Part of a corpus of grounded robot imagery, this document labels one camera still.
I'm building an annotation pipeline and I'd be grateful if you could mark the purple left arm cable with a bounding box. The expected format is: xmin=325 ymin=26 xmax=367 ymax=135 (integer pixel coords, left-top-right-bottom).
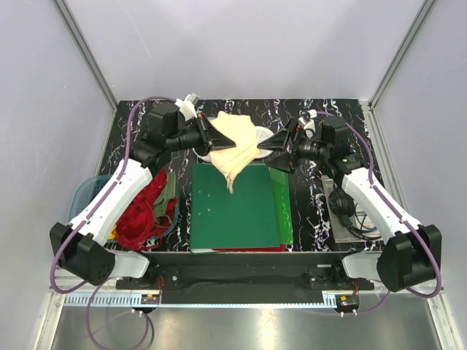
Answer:
xmin=49 ymin=95 xmax=180 ymax=348

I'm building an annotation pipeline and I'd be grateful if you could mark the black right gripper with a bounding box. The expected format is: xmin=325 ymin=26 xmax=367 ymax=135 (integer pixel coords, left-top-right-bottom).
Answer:
xmin=257 ymin=117 xmax=330 ymax=175

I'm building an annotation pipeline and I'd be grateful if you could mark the blue plastic basket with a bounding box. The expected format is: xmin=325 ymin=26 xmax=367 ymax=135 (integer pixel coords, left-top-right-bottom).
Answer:
xmin=69 ymin=173 xmax=180 ymax=252

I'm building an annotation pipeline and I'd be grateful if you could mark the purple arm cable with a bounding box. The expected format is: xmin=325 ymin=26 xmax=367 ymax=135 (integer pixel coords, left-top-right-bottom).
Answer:
xmin=302 ymin=110 xmax=444 ymax=316
xmin=49 ymin=95 xmax=180 ymax=348

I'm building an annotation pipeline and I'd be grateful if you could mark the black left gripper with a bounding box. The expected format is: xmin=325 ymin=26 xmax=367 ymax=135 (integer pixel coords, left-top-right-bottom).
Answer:
xmin=166 ymin=112 xmax=236 ymax=157

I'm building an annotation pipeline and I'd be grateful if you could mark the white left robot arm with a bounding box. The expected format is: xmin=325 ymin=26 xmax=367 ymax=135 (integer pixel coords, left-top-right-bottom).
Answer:
xmin=50 ymin=101 xmax=236 ymax=289

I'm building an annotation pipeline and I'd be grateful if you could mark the red folder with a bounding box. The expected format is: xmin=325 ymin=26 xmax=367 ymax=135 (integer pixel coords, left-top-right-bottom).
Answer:
xmin=209 ymin=244 xmax=286 ymax=252

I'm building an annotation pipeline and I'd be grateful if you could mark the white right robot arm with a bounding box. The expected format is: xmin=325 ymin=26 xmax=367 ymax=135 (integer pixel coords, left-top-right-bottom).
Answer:
xmin=258 ymin=113 xmax=442 ymax=298

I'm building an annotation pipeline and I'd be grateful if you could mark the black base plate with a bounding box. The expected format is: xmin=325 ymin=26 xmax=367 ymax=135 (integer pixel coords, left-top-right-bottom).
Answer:
xmin=116 ymin=252 xmax=373 ymax=290

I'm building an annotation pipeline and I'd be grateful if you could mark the olive green garment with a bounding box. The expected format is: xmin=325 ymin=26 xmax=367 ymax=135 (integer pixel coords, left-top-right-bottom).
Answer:
xmin=153 ymin=172 xmax=177 ymax=228

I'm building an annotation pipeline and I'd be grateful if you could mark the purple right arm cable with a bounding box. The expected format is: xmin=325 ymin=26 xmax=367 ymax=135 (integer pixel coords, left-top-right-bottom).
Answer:
xmin=302 ymin=110 xmax=444 ymax=316

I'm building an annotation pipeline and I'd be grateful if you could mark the red garment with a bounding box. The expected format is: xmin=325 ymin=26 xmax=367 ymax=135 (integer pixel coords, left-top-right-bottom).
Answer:
xmin=112 ymin=170 xmax=179 ymax=252

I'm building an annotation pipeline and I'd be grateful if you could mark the light green plastic folder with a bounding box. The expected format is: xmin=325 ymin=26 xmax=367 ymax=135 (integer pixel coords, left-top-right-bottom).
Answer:
xmin=269 ymin=168 xmax=293 ymax=246

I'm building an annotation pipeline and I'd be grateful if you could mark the beige bra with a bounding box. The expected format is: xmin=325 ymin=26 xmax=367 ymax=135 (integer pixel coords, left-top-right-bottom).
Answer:
xmin=209 ymin=112 xmax=259 ymax=194

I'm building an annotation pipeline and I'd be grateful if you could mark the black round camera lens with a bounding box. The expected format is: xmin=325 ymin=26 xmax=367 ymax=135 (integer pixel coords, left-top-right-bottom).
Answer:
xmin=328 ymin=185 xmax=355 ymax=228

